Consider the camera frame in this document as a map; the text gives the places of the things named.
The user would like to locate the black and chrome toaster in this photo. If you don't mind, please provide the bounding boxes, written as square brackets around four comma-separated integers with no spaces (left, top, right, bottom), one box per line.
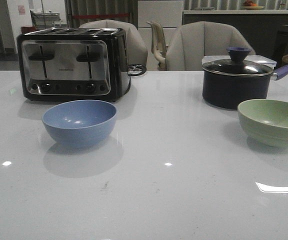
[17,27,131,102]

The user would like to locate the glass pot lid blue knob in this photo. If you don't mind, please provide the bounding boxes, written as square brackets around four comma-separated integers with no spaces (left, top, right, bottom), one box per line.
[202,47,273,77]

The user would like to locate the white cabinet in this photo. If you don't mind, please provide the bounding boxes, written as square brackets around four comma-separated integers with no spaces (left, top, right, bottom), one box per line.
[137,0,184,72]

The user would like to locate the beige chair left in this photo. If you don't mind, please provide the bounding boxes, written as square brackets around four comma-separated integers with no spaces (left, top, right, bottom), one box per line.
[79,19,148,67]

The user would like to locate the blue bowl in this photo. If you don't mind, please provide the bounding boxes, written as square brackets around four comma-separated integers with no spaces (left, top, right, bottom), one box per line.
[42,100,117,148]

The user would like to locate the toaster power cord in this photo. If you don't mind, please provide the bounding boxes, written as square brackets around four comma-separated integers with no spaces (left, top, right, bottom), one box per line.
[127,63,147,76]

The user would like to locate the metal cart background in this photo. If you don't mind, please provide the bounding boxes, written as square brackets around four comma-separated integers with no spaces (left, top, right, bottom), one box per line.
[30,9,67,28]

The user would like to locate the fruit plate on counter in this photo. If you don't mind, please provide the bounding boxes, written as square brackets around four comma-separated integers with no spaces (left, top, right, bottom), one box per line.
[242,0,265,10]

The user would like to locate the dark blue saucepan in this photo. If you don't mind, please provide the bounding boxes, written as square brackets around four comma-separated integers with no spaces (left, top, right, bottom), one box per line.
[202,62,288,110]

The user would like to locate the beige chair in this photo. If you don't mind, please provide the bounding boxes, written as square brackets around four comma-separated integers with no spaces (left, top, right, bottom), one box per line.
[79,19,148,67]
[165,21,256,71]

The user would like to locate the green bowl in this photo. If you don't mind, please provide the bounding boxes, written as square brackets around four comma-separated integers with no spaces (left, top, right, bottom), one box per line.
[237,99,288,148]

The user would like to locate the cream office chair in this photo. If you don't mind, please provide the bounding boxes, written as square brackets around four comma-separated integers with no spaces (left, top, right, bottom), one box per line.
[146,21,167,71]

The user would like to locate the beige chair right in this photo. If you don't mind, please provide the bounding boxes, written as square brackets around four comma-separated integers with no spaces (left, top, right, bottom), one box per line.
[165,21,256,71]

